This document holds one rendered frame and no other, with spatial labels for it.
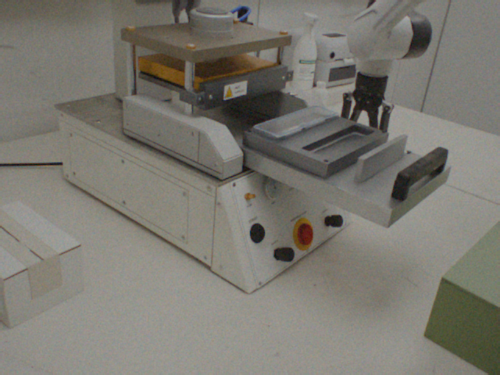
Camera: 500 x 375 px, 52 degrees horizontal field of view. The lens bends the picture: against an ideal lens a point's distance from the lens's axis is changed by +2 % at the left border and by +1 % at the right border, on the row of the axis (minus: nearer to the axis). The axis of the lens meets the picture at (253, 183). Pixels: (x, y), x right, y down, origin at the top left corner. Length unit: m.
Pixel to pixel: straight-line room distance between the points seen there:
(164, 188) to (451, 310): 0.50
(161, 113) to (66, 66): 0.63
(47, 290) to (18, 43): 0.74
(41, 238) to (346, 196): 0.47
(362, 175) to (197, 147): 0.27
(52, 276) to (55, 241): 0.05
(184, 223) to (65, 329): 0.25
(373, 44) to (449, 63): 2.26
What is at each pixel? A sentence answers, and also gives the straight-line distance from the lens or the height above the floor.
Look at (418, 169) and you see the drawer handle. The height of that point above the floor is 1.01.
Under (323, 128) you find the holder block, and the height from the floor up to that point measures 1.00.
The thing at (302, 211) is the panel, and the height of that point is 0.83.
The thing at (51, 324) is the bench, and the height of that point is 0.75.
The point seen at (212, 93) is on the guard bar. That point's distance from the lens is 0.87.
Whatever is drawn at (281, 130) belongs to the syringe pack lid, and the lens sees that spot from 0.83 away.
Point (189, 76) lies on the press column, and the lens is 0.85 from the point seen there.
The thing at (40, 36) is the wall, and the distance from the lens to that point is 1.43.
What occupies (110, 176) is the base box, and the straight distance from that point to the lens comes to 1.04.
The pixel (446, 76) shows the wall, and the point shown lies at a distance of 3.35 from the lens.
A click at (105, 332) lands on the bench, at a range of 0.80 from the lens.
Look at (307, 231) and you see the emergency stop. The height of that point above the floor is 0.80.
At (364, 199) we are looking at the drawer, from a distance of 0.73.
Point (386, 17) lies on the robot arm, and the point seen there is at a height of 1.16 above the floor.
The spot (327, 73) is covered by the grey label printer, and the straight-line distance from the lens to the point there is 1.84.
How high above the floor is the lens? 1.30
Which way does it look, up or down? 27 degrees down
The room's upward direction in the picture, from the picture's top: 6 degrees clockwise
